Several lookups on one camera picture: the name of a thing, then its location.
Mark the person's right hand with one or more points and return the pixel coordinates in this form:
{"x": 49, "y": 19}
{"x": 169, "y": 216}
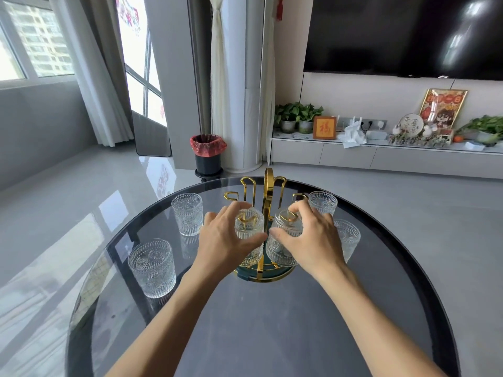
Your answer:
{"x": 314, "y": 247}

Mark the person's left hand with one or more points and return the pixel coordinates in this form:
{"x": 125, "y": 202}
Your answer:
{"x": 220, "y": 243}

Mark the person's left thumb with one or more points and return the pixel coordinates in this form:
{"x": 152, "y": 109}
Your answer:
{"x": 251, "y": 241}

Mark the person's right thumb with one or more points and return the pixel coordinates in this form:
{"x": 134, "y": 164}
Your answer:
{"x": 283, "y": 237}

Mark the embossed clear glass cup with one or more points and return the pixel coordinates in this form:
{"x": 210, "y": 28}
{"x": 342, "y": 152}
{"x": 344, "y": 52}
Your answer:
{"x": 349, "y": 235}
{"x": 251, "y": 225}
{"x": 188, "y": 215}
{"x": 323, "y": 202}
{"x": 283, "y": 255}
{"x": 152, "y": 268}

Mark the person's right forearm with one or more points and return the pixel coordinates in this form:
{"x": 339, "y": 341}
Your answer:
{"x": 369, "y": 321}

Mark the person's left forearm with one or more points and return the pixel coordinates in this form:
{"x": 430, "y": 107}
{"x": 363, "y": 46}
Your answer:
{"x": 165, "y": 325}

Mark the gold cup rack green base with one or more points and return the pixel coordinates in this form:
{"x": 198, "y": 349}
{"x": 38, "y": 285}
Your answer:
{"x": 268, "y": 184}

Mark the black bin with red bag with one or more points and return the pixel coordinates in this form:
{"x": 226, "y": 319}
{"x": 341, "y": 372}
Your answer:
{"x": 208, "y": 157}

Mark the white television cabinet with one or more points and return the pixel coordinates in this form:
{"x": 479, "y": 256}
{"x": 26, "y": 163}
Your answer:
{"x": 353, "y": 155}

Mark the gold framed calligraphy picture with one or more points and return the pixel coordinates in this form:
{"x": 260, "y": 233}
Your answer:
{"x": 324, "y": 127}

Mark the crumpled white tissue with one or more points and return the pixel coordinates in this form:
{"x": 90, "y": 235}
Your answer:
{"x": 351, "y": 137}

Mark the green potted plant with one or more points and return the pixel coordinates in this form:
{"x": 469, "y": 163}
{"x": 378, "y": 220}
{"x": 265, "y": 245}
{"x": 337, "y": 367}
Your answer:
{"x": 308, "y": 115}
{"x": 287, "y": 113}

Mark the white router box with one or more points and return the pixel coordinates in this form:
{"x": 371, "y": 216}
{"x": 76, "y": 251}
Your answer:
{"x": 376, "y": 134}

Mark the white standing air conditioner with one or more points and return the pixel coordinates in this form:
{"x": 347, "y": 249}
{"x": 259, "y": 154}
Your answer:
{"x": 247, "y": 94}

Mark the glass balcony door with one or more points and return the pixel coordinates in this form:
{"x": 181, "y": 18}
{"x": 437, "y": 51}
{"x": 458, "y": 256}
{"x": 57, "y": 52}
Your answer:
{"x": 151, "y": 125}

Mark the row of small figurines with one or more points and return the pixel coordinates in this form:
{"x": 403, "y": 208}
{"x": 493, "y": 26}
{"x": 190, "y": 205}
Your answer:
{"x": 420, "y": 142}

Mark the round decorated plate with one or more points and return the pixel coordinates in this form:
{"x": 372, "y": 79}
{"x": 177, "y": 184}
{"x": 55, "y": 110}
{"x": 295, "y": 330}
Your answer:
{"x": 410, "y": 125}

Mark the small orange fruit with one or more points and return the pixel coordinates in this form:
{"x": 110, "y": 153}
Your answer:
{"x": 458, "y": 138}

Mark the gold framed cartoon picture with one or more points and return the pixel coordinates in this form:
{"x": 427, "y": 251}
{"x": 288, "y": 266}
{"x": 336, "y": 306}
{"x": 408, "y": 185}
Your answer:
{"x": 444, "y": 109}

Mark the white tissue pack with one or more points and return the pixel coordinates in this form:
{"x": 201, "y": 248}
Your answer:
{"x": 475, "y": 145}

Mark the grey window curtain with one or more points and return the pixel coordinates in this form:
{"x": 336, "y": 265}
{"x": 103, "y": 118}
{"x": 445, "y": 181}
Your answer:
{"x": 100, "y": 82}

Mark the large leafy potted plant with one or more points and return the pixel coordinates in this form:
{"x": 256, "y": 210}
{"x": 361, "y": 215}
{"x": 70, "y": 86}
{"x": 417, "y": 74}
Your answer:
{"x": 485, "y": 129}

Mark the red hanging tassel ornament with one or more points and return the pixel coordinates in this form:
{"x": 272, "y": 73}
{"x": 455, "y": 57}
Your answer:
{"x": 279, "y": 7}

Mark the white framed window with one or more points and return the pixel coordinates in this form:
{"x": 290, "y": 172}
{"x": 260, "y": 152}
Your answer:
{"x": 31, "y": 39}

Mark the grey wall socket strip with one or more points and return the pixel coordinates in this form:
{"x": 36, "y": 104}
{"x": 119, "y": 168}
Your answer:
{"x": 375, "y": 124}

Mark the black wall television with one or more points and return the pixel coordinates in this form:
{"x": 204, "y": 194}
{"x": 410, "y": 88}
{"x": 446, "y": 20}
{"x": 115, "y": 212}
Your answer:
{"x": 393, "y": 31}

